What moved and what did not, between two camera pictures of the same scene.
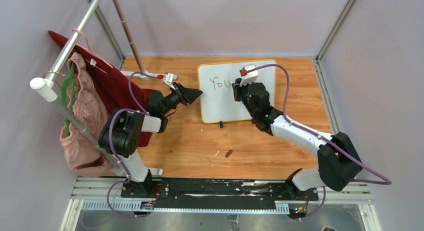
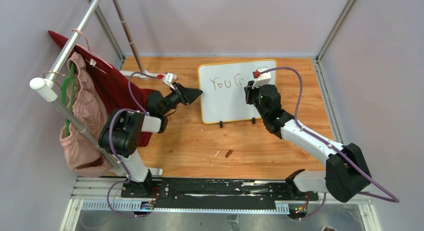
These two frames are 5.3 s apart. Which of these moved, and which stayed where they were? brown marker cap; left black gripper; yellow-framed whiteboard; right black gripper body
Moved: right black gripper body
Stayed: brown marker cap; yellow-framed whiteboard; left black gripper
